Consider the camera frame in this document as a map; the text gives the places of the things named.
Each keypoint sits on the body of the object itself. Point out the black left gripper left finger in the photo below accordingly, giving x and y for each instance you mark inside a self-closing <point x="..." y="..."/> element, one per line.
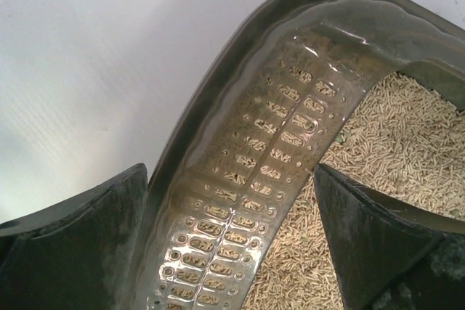
<point x="76" y="254"/>

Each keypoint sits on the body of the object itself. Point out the dark translucent litter box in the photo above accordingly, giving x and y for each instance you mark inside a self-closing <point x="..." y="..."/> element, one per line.
<point x="264" y="115"/>

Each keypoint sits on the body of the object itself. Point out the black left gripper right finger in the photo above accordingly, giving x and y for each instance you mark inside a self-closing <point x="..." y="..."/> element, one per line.
<point x="386" y="253"/>

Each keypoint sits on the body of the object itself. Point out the beige pellet litter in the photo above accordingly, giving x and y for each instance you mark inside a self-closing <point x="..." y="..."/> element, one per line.
<point x="403" y="140"/>

